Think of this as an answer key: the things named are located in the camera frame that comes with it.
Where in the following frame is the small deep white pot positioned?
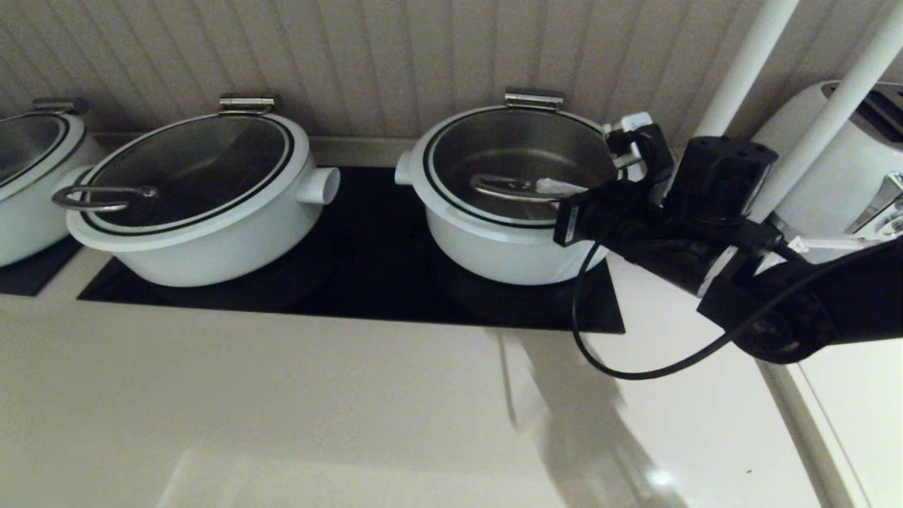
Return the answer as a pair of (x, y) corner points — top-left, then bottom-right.
(395, 150), (611, 286)

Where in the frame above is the wide white cooking pot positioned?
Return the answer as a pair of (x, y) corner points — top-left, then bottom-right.
(69, 134), (341, 289)
(0, 141), (107, 269)

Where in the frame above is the glass lid white rim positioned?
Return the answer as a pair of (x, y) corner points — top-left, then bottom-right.
(0, 113), (89, 205)

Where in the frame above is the clear acrylic sign holder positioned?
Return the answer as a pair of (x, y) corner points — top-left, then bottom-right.
(787, 235), (890, 256)

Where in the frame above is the white slanted pole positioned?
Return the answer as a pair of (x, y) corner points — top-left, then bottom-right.
(677, 0), (799, 205)
(751, 0), (903, 219)

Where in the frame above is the large black induction cooktop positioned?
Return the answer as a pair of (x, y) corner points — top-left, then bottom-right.
(78, 167), (625, 334)

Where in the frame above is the small black induction cooktop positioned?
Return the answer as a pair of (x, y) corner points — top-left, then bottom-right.
(0, 236), (85, 297)

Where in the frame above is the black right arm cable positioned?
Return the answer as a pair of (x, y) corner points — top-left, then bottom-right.
(571, 183), (903, 380)

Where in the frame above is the glass lid loop steel handle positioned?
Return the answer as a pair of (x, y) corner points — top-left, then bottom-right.
(53, 113), (312, 253)

